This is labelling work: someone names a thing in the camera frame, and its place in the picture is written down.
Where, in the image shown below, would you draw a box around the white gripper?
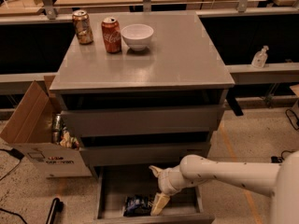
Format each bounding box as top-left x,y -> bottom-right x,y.
149,165 -> 199,216

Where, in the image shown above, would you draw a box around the blue chip bag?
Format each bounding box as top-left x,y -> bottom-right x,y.
123,195 -> 154,217

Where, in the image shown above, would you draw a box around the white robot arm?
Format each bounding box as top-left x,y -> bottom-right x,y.
150,151 -> 299,224

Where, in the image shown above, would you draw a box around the grey open bottom drawer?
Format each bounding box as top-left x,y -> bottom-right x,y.
95,164 -> 215,224

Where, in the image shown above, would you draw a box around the grey middle drawer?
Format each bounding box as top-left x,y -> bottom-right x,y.
79,142 -> 211,166

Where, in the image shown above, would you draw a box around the grey top drawer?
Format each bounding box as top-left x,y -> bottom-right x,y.
62,105 -> 224,137

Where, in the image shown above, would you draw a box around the grey drawer cabinet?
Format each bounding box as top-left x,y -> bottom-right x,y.
49,10 -> 235,224

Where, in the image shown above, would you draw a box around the black object bottom left floor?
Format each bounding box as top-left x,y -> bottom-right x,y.
45,198 -> 64,224

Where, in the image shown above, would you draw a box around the cans inside cardboard box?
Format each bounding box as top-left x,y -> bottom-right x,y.
51,114 -> 79,149

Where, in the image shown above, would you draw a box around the cardboard box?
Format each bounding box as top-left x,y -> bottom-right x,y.
0,81 -> 91,178

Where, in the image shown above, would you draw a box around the white bowl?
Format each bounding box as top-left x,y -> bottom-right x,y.
121,23 -> 154,51

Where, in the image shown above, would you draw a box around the red cola can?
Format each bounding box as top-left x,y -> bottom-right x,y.
101,17 -> 121,53

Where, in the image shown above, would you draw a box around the clear sanitizer pump bottle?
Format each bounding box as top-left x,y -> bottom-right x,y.
251,46 -> 269,68

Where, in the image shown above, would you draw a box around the gold dented soda can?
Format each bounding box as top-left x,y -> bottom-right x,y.
72,9 -> 93,45

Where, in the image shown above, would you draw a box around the black cables right floor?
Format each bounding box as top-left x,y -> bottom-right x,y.
270,108 -> 299,164

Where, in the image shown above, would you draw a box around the black power adapter with cable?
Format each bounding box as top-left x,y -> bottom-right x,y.
0,148 -> 24,181

